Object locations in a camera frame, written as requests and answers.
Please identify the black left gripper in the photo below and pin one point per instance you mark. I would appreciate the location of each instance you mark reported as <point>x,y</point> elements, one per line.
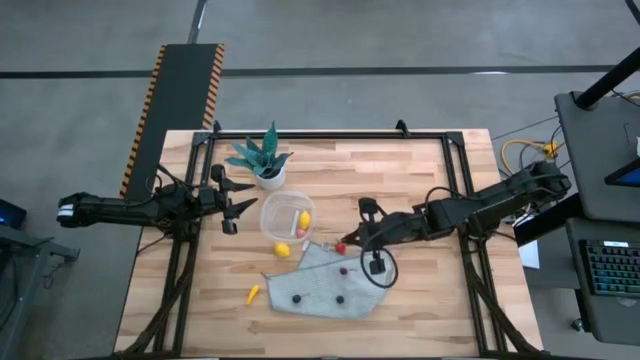
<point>210,200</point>

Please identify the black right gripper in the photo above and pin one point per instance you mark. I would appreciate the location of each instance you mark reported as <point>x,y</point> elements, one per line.
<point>395,227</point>

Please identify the small red strawberry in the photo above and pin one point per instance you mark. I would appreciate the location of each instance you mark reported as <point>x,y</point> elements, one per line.
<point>340,248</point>

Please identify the dark red cherry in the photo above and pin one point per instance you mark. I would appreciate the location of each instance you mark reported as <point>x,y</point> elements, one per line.
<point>343,271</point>

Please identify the yellow lemon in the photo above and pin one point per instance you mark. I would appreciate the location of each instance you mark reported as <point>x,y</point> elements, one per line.
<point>304,220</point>
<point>282,249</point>

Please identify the blackberry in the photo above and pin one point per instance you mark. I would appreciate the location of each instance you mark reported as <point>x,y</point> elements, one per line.
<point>340,299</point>

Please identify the dark purple plum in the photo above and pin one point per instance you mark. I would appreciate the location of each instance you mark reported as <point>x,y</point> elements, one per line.
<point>296,299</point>

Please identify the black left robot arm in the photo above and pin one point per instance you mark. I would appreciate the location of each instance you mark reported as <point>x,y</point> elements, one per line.
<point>115,210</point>

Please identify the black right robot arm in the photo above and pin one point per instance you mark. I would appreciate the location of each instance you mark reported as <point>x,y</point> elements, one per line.
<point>500,197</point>

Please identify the clear plastic tupperware container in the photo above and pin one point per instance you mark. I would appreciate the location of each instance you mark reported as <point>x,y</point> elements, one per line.
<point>280,210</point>

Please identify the snake plant in white pot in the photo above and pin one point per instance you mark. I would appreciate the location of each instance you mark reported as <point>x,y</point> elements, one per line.
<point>265,160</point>

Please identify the pink round fruit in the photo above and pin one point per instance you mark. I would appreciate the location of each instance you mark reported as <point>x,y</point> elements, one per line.
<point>300,233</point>

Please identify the grey waffle-weave towel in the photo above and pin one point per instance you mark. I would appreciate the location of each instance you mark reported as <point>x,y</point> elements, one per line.
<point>320,290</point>

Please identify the small yellow pepper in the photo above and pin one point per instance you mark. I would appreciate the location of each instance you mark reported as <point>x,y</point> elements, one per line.
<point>252,294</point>

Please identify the black yellow-striped floor mat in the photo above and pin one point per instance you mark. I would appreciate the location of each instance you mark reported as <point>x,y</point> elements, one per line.
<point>175,100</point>

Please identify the white paper sheet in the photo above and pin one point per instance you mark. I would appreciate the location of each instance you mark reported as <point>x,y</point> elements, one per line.
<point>530,255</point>

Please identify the grey metal stand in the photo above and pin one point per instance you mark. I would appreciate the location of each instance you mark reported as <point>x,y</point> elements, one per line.
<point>30,245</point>

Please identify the blue-lit black device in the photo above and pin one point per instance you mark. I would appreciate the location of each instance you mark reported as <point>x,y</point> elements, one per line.
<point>10,215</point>

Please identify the grey desk top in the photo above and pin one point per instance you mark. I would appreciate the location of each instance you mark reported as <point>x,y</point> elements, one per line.
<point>595,160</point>

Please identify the backlit keyboard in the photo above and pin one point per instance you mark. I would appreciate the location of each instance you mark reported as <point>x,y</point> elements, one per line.
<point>610,267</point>

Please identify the grey keyboard desk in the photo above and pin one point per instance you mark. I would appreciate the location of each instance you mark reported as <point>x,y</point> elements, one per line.
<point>600,320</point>

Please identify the blue-screen tablet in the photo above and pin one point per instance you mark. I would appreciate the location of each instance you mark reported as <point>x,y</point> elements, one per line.
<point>627,175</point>

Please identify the black pole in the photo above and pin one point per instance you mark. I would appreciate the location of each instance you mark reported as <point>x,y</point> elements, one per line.
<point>605,80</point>

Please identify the black aluminium table frame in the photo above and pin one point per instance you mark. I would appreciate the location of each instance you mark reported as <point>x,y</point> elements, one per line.
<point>325,135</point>

